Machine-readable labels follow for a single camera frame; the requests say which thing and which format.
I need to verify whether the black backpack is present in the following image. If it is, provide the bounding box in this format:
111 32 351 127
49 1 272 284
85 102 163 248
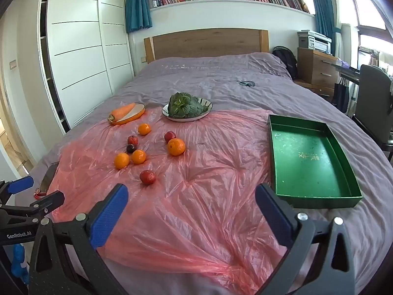
272 46 298 80

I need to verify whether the cluttered desk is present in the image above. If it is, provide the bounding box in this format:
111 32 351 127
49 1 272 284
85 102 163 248
333 58 361 83

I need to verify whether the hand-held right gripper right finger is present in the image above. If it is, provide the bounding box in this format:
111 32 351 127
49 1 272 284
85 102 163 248
255 183 358 295

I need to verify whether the white sliding wardrobe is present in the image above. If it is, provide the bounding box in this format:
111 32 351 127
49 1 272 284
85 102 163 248
37 0 136 134

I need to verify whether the carrot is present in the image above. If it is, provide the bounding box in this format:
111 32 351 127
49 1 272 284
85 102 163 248
107 102 136 123

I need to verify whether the black paper bag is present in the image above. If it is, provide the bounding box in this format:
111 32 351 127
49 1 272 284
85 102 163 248
332 78 351 109

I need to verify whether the large orange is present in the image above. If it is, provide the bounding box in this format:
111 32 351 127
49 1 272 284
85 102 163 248
167 138 186 157

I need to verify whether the wooden headboard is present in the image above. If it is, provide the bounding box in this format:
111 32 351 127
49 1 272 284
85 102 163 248
144 28 269 64

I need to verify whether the pink plastic sheet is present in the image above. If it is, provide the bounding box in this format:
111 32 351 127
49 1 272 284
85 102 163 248
47 106 326 295

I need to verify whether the wooden drawer cabinet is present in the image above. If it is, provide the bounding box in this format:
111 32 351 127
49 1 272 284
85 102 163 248
293 47 340 99

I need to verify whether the teal curtain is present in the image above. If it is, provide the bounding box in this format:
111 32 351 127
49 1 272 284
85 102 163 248
125 0 152 33
308 0 337 56

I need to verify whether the grey office chair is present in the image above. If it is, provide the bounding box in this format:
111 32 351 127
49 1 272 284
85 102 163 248
350 64 393 163

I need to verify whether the large red apple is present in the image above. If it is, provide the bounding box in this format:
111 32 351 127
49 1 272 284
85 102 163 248
140 170 156 185

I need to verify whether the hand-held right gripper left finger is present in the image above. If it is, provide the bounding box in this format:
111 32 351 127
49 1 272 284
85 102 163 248
28 183 129 295

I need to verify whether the green bok choy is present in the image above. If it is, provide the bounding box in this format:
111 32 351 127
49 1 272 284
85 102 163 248
168 92 204 120

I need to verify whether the side window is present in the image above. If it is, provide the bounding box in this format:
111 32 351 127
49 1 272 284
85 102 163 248
338 0 393 68

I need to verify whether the green tray box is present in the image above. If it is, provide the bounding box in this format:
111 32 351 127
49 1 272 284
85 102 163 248
268 114 363 209

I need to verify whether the white printer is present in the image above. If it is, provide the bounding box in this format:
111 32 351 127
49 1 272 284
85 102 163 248
297 30 332 55

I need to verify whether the white round plate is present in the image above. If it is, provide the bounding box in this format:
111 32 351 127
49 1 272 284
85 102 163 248
162 97 212 122

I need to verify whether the orange oval dish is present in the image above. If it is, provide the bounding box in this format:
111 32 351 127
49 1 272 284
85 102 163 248
109 103 147 126

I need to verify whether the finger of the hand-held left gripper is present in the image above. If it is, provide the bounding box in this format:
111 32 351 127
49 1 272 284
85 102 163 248
0 190 66 222
0 175 35 205

